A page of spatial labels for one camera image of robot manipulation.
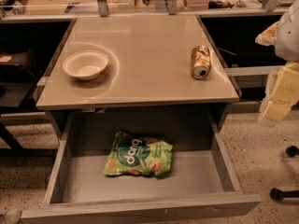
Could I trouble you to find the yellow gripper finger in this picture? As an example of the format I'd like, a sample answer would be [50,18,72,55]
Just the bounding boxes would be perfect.
[255,22,278,46]
[258,62,299,127]

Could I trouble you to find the green rice chip bag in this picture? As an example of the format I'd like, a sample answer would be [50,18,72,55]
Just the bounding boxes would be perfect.
[104,132,173,176]

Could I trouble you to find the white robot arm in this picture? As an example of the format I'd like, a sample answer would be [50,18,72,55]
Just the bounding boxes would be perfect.
[255,0,299,127]

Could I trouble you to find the grey counter cabinet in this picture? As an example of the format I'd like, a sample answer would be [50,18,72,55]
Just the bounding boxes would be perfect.
[35,14,243,133]

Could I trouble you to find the open grey drawer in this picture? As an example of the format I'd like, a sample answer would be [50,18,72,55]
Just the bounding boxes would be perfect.
[22,109,261,224]

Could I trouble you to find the black chair caster upper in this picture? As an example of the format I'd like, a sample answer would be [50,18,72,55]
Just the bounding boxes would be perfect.
[286,146,299,158]

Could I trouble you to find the black chair caster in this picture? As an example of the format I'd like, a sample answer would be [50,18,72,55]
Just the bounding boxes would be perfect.
[270,188,299,202]
[286,146,299,158]

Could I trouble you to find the gold soda can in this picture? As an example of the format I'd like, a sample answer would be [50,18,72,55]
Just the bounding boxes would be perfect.
[191,45,211,79]

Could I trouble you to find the black chair caster lower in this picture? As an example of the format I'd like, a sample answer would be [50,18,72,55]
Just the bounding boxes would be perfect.
[270,188,299,202]

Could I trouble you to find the white paper bowl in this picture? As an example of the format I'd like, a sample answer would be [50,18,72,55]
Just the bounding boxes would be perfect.
[63,50,109,80]

